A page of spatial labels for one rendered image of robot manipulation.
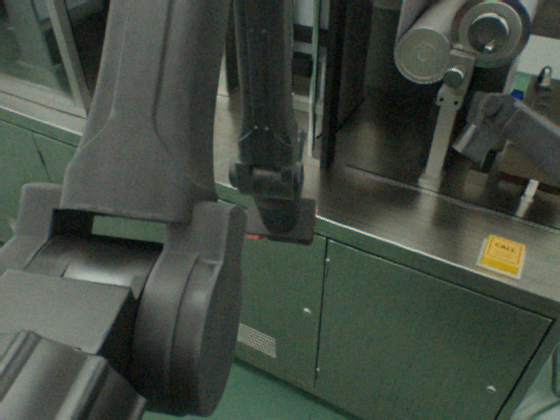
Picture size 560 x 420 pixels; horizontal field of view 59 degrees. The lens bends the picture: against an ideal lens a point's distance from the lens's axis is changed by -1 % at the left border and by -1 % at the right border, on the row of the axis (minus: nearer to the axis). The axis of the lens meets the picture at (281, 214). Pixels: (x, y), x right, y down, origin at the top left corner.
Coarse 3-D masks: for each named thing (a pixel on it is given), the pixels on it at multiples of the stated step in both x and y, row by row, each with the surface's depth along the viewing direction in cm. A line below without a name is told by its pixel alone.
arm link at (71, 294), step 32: (64, 256) 22; (96, 256) 22; (128, 256) 22; (0, 288) 19; (32, 288) 19; (64, 288) 19; (96, 288) 19; (128, 288) 19; (0, 320) 18; (32, 320) 18; (64, 320) 18; (96, 320) 18; (128, 320) 20; (96, 352) 17; (128, 352) 20
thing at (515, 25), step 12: (468, 12) 97; (480, 12) 96; (504, 12) 94; (468, 24) 98; (516, 24) 94; (516, 36) 95; (468, 48) 101; (504, 48) 97; (480, 60) 101; (492, 60) 100
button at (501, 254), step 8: (488, 240) 100; (496, 240) 100; (504, 240) 100; (488, 248) 98; (496, 248) 98; (504, 248) 98; (512, 248) 98; (520, 248) 98; (488, 256) 97; (496, 256) 97; (504, 256) 97; (512, 256) 97; (520, 256) 97; (488, 264) 98; (496, 264) 97; (504, 264) 96; (512, 264) 95; (520, 264) 95; (512, 272) 96
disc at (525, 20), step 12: (468, 0) 96; (480, 0) 95; (492, 0) 94; (504, 0) 93; (516, 0) 92; (456, 12) 98; (492, 12) 95; (516, 12) 93; (456, 24) 99; (528, 24) 93; (456, 36) 101; (528, 36) 94; (456, 48) 102; (516, 48) 97; (504, 60) 99
